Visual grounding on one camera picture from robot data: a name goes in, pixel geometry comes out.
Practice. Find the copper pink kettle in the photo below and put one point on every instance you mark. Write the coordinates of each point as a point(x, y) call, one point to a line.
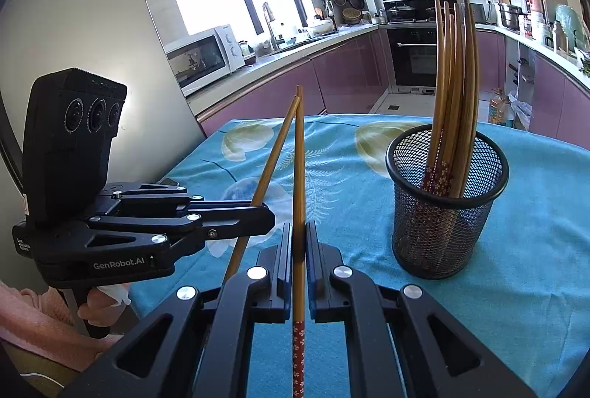
point(534, 8)

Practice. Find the white microwave oven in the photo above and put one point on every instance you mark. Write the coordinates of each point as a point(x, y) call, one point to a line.
point(203, 59)

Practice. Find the stainless steel pot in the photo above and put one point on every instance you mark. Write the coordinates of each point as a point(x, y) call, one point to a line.
point(509, 16)

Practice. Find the black mesh utensil holder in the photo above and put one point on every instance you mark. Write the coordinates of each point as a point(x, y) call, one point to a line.
point(479, 236)

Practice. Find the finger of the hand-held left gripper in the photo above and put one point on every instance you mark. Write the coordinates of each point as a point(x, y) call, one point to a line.
point(239, 220)
point(152, 197)

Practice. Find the black lidded pot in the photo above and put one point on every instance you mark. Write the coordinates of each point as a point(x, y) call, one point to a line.
point(429, 13)
point(400, 11)

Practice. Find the white refrigerator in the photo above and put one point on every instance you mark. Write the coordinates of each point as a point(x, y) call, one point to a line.
point(92, 20)

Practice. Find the wooden chopstick red patterned end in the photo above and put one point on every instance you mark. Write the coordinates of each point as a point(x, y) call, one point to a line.
point(448, 57)
point(298, 176)

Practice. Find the plain bamboo chopstick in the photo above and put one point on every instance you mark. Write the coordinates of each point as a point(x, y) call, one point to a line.
point(272, 158)

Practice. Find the black frying pan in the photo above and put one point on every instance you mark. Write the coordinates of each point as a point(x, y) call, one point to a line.
point(356, 0)

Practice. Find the cooking oil bottle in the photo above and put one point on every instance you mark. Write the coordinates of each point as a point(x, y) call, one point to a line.
point(500, 107)

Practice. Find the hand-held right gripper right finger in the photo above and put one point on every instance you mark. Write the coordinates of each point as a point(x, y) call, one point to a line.
point(310, 269)

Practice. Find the teal glass jar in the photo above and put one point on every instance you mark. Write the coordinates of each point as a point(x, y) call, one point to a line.
point(569, 22)

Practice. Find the blue floral tablecloth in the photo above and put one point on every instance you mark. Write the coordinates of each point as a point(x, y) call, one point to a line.
point(507, 333)

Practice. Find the white plastic bag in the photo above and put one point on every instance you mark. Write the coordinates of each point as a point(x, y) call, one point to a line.
point(521, 114)

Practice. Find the black built-in oven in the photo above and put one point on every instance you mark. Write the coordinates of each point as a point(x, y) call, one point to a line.
point(412, 57)

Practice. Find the brown round bowl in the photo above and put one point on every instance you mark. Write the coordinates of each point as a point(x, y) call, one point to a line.
point(352, 15)

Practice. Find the bunch of wooden chopsticks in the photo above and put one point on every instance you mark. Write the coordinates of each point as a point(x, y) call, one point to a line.
point(461, 112)

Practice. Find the white casserole pot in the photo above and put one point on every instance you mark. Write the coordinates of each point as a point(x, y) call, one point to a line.
point(320, 27)

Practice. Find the metal kitchen faucet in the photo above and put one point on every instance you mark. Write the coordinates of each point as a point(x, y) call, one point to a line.
point(267, 17)

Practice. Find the green leafy vegetables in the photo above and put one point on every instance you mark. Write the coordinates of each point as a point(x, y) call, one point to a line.
point(585, 66)

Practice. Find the person's left hand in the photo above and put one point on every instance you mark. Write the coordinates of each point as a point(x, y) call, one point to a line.
point(99, 306)

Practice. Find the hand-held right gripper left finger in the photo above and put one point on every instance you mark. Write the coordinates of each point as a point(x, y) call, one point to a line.
point(288, 269)

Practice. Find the purple kitchen base cabinets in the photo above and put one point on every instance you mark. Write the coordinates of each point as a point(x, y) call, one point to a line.
point(350, 70)

